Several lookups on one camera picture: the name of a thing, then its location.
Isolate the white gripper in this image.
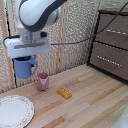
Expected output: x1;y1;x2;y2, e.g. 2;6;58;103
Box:
3;31;52;60

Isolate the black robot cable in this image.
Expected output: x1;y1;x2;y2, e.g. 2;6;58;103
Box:
50;1;128;46

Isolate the dark brown drawer cabinet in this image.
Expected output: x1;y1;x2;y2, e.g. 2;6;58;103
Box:
87;9;128;82

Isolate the yellow rectangular block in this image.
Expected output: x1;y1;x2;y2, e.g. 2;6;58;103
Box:
56;87;73;100

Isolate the white floral-rimmed plate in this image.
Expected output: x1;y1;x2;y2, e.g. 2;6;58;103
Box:
0;94;36;128

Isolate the blue ceramic mug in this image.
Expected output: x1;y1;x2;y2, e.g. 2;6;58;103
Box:
13;55;39;80

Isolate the pink ribbed cup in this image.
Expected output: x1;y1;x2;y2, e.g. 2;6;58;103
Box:
37;72;50;92

